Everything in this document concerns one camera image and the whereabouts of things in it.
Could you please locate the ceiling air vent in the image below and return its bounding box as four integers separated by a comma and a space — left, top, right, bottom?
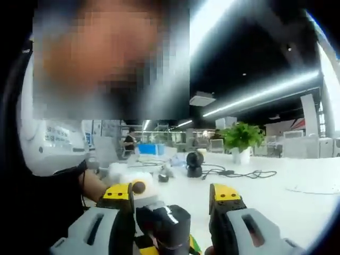
190, 91, 216, 106

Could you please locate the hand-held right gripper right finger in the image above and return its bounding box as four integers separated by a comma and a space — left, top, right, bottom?
208, 183, 306, 255

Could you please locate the black desk fan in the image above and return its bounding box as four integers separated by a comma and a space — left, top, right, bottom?
185, 151, 205, 178

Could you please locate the small dark round object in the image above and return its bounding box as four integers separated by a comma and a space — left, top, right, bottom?
158, 169, 171, 183

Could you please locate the clear plastic bag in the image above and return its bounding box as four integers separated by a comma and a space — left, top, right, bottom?
169, 156, 187, 168

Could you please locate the person's dark shirt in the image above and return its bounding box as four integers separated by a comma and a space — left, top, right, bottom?
0, 159, 88, 255

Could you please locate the blue box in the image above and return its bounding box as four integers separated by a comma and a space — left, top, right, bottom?
138, 143, 164, 155

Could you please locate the black power cable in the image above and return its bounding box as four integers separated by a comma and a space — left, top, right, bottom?
201, 164, 277, 181

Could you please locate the ceiling light strip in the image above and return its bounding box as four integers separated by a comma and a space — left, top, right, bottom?
190, 0, 266, 54
203, 71, 319, 117

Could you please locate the white table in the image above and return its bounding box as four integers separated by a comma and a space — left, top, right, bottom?
87, 152, 340, 255

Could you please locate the green potted plant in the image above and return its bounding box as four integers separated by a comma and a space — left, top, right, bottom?
222, 122, 266, 164

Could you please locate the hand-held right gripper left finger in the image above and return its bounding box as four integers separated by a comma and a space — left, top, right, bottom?
50, 182, 136, 255

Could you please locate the white chest device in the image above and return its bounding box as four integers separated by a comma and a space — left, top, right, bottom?
21, 119, 88, 176

